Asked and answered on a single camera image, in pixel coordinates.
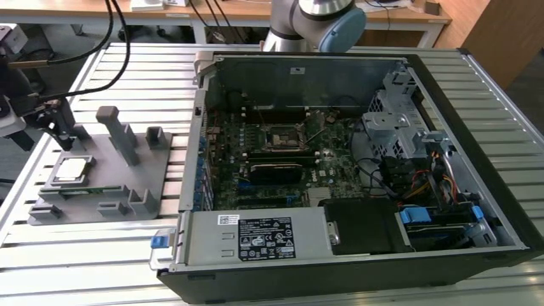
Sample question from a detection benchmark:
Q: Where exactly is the black office chair base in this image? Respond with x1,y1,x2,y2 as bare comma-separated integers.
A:
116,24,168,41

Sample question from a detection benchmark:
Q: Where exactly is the hard disk in blue carrier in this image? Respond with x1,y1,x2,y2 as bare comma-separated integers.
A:
398,205,484,229

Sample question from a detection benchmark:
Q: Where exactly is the black PC case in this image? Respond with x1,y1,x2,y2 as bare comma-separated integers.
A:
151,47,544,305

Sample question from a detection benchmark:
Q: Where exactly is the white box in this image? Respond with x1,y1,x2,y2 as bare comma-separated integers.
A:
130,0,166,13

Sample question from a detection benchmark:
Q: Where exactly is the silver power supply unit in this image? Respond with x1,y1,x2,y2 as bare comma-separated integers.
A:
168,207,336,272

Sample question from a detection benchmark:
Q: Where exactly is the green motherboard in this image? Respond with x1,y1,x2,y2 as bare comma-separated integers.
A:
203,106,367,213

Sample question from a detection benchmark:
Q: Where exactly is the silver CPU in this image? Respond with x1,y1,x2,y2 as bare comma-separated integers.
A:
55,157,92,182

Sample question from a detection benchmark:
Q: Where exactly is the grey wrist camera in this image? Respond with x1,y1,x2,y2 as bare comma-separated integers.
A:
0,23,30,57

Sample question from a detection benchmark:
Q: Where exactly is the silver finned heat sink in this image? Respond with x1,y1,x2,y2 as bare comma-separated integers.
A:
306,187,334,207

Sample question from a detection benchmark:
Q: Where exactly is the green RAM stick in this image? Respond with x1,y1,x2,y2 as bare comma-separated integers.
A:
58,186,126,194

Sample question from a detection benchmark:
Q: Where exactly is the metal socket cover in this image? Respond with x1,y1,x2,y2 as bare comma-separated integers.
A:
295,108,327,144

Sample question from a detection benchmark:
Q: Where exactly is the brown wooden cabinet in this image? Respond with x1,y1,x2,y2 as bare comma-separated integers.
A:
432,0,544,91

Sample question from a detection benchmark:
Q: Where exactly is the wooden desk white frame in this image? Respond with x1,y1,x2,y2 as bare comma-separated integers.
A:
0,0,454,48

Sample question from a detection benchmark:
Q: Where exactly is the black graphics card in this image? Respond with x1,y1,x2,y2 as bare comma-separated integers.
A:
248,163,307,186

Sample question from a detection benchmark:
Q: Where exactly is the blue plastic release latch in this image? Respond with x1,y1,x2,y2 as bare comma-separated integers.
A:
151,233,171,250

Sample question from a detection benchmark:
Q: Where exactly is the black RAM slot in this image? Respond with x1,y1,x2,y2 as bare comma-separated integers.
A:
240,106,310,113
246,152,320,159
240,112,310,118
248,157,320,166

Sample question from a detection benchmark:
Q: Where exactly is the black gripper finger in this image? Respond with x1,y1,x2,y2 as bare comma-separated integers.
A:
8,127,36,153
39,98,79,152

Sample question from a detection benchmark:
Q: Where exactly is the black expansion slot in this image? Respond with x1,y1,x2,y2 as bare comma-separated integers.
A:
236,196,287,207

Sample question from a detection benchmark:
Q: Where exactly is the silver metal drive cage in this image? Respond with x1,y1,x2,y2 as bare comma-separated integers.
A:
360,70,432,160

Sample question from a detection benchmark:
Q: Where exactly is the beige case latch handle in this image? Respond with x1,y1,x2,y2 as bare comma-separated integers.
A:
192,50,218,87

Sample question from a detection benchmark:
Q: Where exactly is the thin black cable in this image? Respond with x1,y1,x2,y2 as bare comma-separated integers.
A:
55,0,131,100

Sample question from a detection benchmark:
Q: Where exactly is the yellow power wire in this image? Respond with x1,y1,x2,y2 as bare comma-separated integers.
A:
440,173,456,207

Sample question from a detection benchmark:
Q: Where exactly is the grey parts rack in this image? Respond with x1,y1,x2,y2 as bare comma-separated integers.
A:
26,106,175,226

